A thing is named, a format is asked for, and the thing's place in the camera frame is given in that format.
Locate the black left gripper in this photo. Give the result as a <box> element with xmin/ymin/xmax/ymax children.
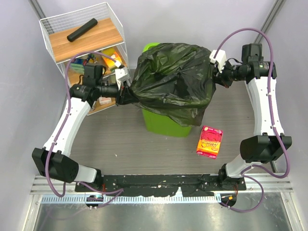
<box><xmin>97</xmin><ymin>79</ymin><xmax>140</xmax><ymax>107</ymax></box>

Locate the green plastic trash bin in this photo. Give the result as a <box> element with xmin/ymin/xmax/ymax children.
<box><xmin>141</xmin><ymin>42</ymin><xmax>193</xmax><ymax>138</ymax></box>

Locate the black trash bag roll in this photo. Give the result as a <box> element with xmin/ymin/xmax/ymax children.
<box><xmin>66</xmin><ymin>18</ymin><xmax>98</xmax><ymax>42</ymax></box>

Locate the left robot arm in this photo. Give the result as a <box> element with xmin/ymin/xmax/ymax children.
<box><xmin>32</xmin><ymin>64</ymin><xmax>137</xmax><ymax>197</ymax></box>

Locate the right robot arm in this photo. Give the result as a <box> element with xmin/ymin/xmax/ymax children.
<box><xmin>210</xmin><ymin>43</ymin><xmax>292</xmax><ymax>190</ymax></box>

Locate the white red small box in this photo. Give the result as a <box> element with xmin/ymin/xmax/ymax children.
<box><xmin>98</xmin><ymin>97</ymin><xmax>112</xmax><ymax>105</ymax></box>

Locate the yellow orange sponge pack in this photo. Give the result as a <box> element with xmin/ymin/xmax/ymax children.
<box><xmin>101</xmin><ymin>47</ymin><xmax>123</xmax><ymax>71</ymax></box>

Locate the blue green sponge pack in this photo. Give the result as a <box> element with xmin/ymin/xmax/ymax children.
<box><xmin>69</xmin><ymin>58</ymin><xmax>87</xmax><ymax>74</ymax></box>

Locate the pink orange sponge package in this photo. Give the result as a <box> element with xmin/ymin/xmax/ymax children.
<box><xmin>196</xmin><ymin>126</ymin><xmax>223</xmax><ymax>159</ymax></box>

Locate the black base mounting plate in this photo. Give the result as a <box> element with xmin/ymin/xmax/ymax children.
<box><xmin>90</xmin><ymin>174</ymin><xmax>246</xmax><ymax>197</ymax></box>

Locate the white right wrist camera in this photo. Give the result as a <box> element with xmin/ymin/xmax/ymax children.
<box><xmin>209</xmin><ymin>50</ymin><xmax>227</xmax><ymax>73</ymax></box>

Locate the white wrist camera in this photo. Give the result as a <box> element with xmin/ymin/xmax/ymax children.
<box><xmin>209</xmin><ymin>50</ymin><xmax>227</xmax><ymax>73</ymax></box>
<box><xmin>115</xmin><ymin>61</ymin><xmax>129</xmax><ymax>89</ymax></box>

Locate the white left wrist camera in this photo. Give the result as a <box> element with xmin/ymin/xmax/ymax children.
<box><xmin>115</xmin><ymin>61</ymin><xmax>129</xmax><ymax>89</ymax></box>

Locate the white wire shelf rack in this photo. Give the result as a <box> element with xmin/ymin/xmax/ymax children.
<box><xmin>39</xmin><ymin>2</ymin><xmax>134</xmax><ymax>116</ymax></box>

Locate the aluminium frame rail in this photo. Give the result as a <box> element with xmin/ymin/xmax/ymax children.
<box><xmin>30</xmin><ymin>175</ymin><xmax>77</xmax><ymax>194</ymax></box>

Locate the grey slotted cable duct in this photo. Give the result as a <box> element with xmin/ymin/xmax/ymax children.
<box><xmin>41</xmin><ymin>193</ymin><xmax>221</xmax><ymax>204</ymax></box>

